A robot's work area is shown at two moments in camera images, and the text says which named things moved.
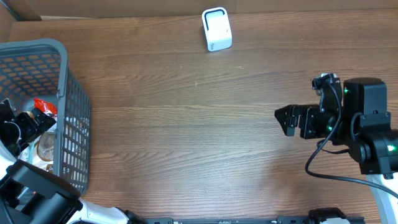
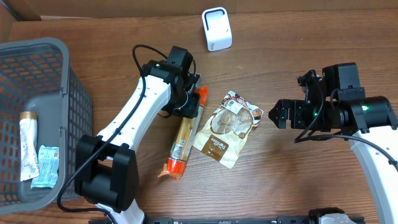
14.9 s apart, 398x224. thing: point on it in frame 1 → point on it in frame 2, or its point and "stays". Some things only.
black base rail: x=244 y=219 stays
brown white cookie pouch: x=40 y=153 → x=223 y=137
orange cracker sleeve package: x=46 y=107 → x=183 y=139
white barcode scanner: x=217 y=28 stays
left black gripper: x=32 y=116 → x=193 y=109
